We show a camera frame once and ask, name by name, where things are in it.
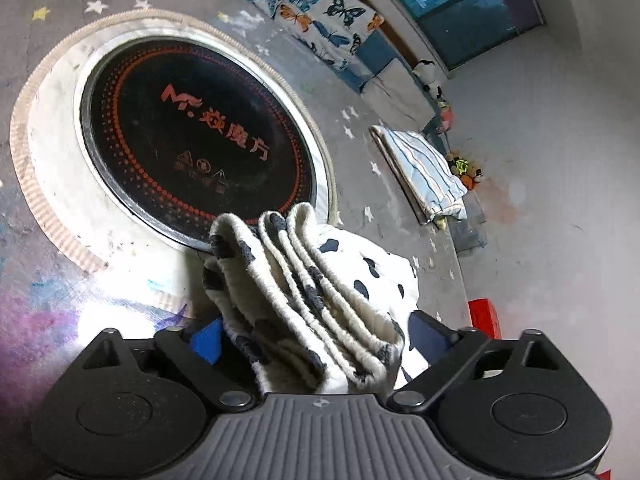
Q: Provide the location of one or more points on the round black induction cooktop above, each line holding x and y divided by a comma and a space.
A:
190, 135

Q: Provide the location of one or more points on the white black plush toy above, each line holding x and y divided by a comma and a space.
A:
429, 79

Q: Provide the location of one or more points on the red box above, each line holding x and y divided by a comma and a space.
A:
486, 317

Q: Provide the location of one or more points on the white navy polka dot pants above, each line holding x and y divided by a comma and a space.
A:
310, 285

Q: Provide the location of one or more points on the pink plush toy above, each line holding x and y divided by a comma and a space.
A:
446, 117

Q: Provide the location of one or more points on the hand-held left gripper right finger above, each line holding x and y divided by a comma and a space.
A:
430, 337

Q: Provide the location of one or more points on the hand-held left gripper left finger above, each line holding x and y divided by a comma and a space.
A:
207, 342

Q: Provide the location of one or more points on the folded striped cloth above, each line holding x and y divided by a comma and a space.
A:
425, 170

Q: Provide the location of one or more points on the pile of small toys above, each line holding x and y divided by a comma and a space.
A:
465, 170

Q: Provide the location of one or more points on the grey seat cushion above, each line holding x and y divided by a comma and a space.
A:
400, 92

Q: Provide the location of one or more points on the butterfly print sofa cover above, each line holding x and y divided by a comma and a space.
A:
300, 7

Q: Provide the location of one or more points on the green framed window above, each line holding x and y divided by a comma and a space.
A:
440, 5

